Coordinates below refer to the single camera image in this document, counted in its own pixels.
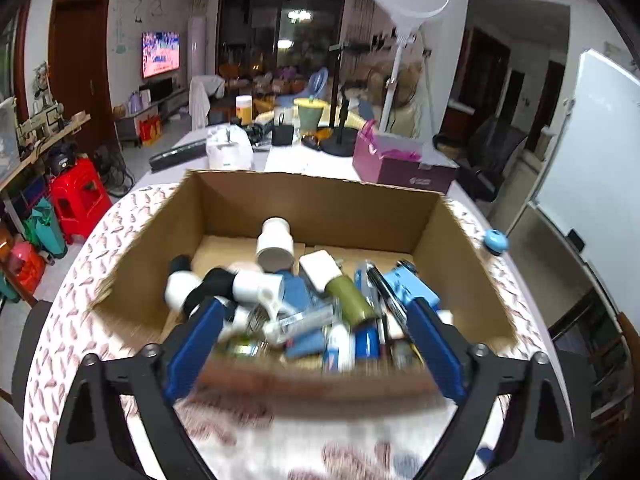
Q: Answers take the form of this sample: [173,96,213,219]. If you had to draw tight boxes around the maroon gift box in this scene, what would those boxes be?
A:
[352,120,458,196]

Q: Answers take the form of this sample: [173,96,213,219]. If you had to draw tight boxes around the black rolled mat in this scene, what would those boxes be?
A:
[149,140,208,173]

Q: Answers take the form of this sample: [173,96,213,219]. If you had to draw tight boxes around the olive green roll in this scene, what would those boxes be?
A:
[324,275,379,330]

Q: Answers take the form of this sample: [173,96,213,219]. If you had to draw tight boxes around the black pen holder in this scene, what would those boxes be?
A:
[271,112,296,147]

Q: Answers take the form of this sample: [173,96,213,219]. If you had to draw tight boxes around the clear storage bin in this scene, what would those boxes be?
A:
[0,97,21,171]

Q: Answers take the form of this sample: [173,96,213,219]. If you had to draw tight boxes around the black tripod stand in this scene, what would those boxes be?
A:
[320,85,361,157]

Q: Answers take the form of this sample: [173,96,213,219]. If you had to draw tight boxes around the black floor cables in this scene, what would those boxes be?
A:
[97,145,136,196]

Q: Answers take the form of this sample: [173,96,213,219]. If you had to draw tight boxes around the white standing air conditioner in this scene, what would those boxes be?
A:
[187,16,207,111]

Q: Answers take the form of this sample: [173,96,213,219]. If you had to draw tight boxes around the black office chair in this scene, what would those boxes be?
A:
[432,117,528,203]

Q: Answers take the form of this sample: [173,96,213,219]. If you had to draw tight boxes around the television cabinet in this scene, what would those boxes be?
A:
[115,85,188,146]

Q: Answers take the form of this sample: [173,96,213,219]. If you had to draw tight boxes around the red plastic stool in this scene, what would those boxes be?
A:
[49,159,113,246]

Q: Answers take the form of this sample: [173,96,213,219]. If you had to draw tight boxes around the red bag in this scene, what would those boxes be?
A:
[7,242,47,295]

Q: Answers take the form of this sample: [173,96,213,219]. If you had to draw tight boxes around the wooden plank worktable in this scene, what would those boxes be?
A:
[0,112,92,191]

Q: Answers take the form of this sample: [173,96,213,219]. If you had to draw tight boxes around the green pot yellow lid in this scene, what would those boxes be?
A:
[292,97,328,131]

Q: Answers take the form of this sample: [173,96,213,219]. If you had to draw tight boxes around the light blue box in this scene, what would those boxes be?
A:
[385,265,441,311]

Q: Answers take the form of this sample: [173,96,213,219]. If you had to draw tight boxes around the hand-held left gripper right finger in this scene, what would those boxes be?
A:
[407,297,593,480]

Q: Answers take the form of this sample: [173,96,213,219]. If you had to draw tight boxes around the panda plush toy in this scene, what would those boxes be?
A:
[165,255,241,318]

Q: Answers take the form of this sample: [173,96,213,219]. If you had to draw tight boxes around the television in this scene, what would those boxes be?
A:
[141,31,181,79]

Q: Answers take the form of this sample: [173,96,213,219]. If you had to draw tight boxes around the clear plastic barcode case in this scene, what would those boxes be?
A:
[277,302,336,346]

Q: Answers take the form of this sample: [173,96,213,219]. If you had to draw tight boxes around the brown wooden door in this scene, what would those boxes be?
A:
[48,0,113,153]

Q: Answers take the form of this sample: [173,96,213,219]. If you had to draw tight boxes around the whiteboard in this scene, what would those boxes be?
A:
[527,49,640,306]

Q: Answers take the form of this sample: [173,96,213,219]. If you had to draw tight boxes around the toy robot figure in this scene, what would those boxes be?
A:
[32,62,53,106]

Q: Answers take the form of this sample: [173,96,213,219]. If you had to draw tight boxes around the blue lid bottle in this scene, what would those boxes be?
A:
[482,229,510,256]

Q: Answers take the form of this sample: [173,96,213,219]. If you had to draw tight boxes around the black marker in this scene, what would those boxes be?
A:
[367,260,408,331]

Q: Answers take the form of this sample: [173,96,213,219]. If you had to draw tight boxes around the green bag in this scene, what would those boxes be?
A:
[22,197,68,260]

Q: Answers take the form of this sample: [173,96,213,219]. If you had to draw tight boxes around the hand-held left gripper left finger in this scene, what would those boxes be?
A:
[50,297,226,480]

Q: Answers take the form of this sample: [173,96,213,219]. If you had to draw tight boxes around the white adapter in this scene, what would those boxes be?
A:
[299,252,343,292]

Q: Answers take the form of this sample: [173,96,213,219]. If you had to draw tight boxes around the cardboard box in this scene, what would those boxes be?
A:
[89,169,518,401]

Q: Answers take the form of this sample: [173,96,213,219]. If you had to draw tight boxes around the white garment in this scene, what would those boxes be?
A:
[189,75,226,128]

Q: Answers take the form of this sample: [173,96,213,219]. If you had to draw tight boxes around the black helmet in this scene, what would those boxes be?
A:
[47,142,78,175]

